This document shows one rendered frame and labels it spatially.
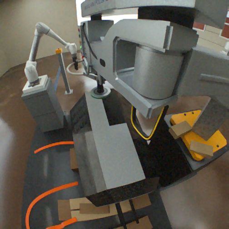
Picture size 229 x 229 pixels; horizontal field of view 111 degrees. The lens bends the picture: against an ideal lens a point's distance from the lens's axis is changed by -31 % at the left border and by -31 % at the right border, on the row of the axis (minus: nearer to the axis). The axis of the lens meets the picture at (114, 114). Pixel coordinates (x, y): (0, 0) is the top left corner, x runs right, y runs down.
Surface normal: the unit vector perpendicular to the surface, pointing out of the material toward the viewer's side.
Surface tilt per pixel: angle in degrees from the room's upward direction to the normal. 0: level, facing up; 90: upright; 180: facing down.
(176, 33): 90
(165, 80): 90
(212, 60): 90
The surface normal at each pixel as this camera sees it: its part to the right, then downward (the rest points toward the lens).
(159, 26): -0.87, 0.34
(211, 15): 0.49, 0.62
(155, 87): -0.27, 0.68
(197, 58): 0.11, 0.70
